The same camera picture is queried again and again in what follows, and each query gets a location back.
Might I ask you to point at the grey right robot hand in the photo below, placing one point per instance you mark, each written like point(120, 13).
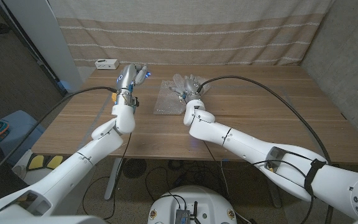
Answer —
point(190, 87)

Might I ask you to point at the white metal table leg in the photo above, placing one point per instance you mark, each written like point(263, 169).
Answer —
point(273, 196)
point(112, 186)

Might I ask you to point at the perforated metal door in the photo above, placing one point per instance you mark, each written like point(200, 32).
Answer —
point(8, 77)

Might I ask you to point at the white pillar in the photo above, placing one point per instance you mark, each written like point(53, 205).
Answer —
point(48, 46)

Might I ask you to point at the beige striped curtain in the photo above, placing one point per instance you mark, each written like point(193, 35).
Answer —
point(182, 31)

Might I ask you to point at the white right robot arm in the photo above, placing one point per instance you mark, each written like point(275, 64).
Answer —
point(259, 149)

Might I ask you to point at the blue stool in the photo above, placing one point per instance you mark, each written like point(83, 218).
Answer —
point(23, 130)

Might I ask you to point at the clear bubble wrap sheet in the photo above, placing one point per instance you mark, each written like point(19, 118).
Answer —
point(166, 102)

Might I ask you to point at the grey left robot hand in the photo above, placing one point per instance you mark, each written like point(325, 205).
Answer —
point(129, 76)

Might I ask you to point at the round black floor fan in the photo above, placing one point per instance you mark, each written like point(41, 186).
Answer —
point(135, 169)

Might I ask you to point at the yellow foot pedal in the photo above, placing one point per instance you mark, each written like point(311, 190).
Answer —
point(36, 162)
point(54, 162)

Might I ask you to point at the white power strip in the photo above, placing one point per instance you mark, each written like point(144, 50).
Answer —
point(107, 64)

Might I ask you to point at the grey electronics box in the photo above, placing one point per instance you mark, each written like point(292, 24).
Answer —
point(182, 216)

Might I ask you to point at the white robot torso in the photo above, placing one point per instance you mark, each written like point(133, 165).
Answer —
point(207, 202)

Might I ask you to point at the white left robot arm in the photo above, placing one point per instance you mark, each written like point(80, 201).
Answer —
point(82, 161)

